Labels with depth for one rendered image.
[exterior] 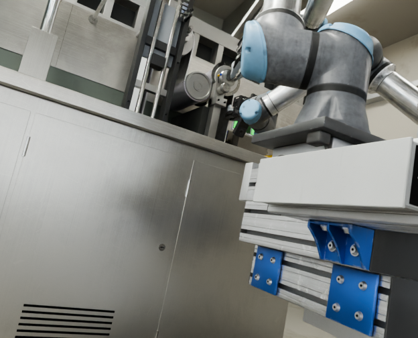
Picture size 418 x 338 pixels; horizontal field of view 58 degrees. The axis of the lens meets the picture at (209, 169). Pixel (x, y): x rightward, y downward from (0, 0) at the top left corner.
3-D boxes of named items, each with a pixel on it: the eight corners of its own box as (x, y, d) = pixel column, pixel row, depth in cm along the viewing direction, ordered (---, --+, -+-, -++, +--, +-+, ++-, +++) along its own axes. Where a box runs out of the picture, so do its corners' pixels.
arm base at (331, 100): (387, 148, 70) (394, 98, 72) (326, 125, 64) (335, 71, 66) (330, 155, 84) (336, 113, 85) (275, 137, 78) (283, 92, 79)
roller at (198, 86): (183, 93, 152) (189, 66, 154) (159, 105, 174) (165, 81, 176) (208, 103, 158) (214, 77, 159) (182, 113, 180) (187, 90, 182)
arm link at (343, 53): (378, 89, 69) (387, 23, 71) (305, 77, 70) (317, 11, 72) (355, 110, 81) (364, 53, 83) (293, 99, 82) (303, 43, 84)
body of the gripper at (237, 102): (247, 103, 161) (264, 97, 151) (243, 122, 160) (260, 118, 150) (232, 97, 158) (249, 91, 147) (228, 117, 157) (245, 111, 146)
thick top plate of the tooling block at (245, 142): (237, 146, 160) (240, 133, 161) (194, 153, 195) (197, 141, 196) (266, 156, 167) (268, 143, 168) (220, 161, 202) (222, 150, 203)
